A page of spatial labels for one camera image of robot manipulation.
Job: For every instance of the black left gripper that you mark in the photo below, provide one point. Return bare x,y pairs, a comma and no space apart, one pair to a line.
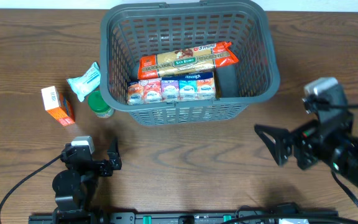
114,155

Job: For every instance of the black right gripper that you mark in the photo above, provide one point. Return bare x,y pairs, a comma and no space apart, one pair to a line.
299,149

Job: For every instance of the green lid glass jar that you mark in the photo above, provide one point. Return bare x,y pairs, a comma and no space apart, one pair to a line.
99,106

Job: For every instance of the orange and white carton box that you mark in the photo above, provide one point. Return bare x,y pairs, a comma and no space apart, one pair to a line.
57,106

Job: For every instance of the Kleenex tissue multipack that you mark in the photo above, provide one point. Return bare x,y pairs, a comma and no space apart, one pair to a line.
188,87

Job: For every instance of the orange San Remo spaghetti pack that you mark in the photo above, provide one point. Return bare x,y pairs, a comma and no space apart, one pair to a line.
188,60

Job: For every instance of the grey plastic shopping basket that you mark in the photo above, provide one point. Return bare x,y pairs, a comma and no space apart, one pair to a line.
131,31

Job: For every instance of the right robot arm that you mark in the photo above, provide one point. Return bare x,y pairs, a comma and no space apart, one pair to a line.
344,161

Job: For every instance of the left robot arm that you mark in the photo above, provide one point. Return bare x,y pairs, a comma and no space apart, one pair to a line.
76,186

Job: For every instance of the teal wet wipes packet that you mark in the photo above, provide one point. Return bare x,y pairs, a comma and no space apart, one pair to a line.
85,84

